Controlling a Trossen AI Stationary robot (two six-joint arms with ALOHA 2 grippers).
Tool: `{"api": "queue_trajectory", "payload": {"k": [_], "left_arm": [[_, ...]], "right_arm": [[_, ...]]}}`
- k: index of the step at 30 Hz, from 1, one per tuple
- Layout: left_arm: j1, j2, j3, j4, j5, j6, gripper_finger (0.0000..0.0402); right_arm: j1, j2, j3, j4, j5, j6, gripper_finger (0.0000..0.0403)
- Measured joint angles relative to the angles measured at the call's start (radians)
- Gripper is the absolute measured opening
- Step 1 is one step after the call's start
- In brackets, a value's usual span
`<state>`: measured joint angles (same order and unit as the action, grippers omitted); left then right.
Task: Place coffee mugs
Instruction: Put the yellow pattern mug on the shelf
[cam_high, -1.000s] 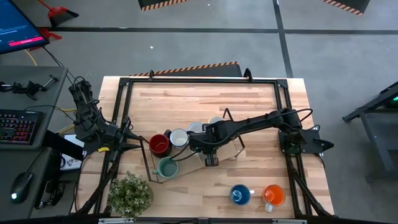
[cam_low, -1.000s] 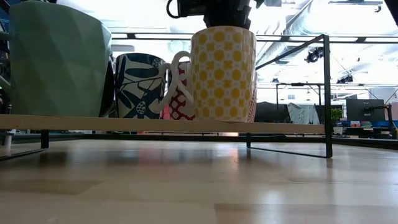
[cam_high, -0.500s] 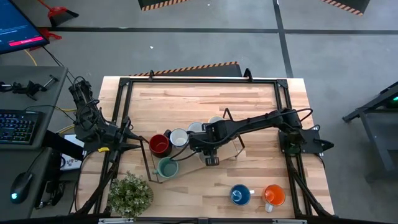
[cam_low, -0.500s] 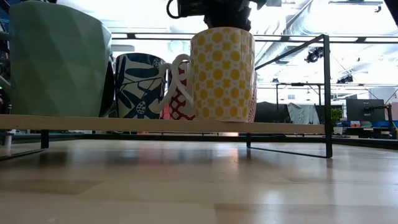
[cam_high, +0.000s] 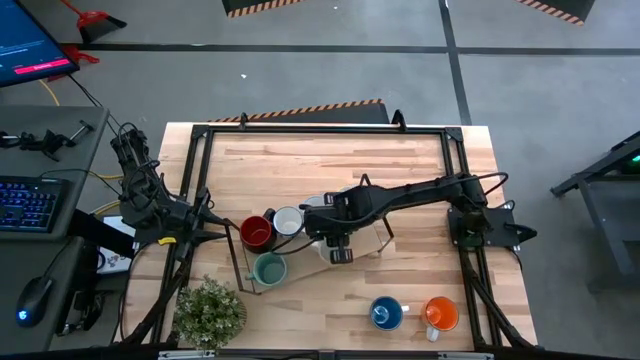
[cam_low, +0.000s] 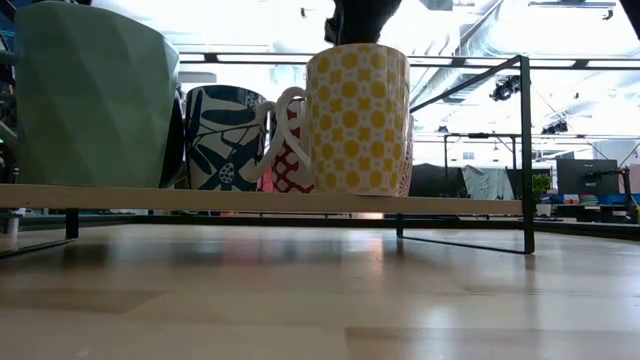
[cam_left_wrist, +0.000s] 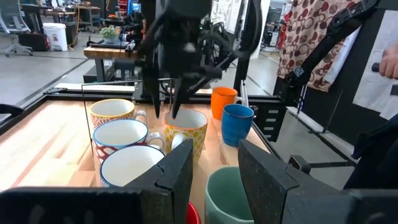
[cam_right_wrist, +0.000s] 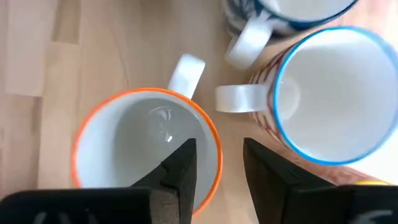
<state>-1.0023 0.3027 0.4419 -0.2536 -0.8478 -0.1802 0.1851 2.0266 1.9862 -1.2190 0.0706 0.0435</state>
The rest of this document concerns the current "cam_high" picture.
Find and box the red broom head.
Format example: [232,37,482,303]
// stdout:
[62,43,101,66]

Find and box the potted green plant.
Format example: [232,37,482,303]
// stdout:
[171,273,248,351]

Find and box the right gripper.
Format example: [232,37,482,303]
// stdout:
[303,184,384,265]

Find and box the black monitor cable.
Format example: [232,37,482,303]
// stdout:
[67,74,124,129]

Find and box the black mat hazard striped edge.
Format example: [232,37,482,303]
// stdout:
[514,0,597,26]
[221,0,304,20]
[207,98,391,125]

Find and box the black computer mouse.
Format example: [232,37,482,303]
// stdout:
[14,276,55,329]

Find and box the black mug red inside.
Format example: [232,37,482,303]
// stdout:
[239,208,279,255]

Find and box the backlit black keyboard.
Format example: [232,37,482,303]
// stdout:
[0,175,64,234]

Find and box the grey desk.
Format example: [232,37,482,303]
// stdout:
[0,104,111,354]

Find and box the computer monitor blue screen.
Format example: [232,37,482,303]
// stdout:
[0,0,81,89]

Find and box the teal green mug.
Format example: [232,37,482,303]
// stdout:
[244,251,289,289]

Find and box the white mug blue leaf pattern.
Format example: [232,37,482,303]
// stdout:
[272,204,306,239]

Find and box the white mug yellow dot pattern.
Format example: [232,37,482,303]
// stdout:
[315,238,354,266]

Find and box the black clamp mount with rod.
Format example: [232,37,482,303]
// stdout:
[0,119,95,162]

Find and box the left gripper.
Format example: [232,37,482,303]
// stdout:
[158,187,241,262]

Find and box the black metal floor stand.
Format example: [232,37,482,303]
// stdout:
[549,130,640,281]

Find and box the orange mug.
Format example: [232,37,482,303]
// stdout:
[422,296,460,343]

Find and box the yellow cable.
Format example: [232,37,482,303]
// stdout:
[38,78,125,217]

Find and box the silver metal bracket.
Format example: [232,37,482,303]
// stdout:
[437,351,494,360]

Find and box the red dustpan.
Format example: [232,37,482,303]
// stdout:
[57,0,129,44]

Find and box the paper sheet with drawing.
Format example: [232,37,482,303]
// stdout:
[97,215,139,275]

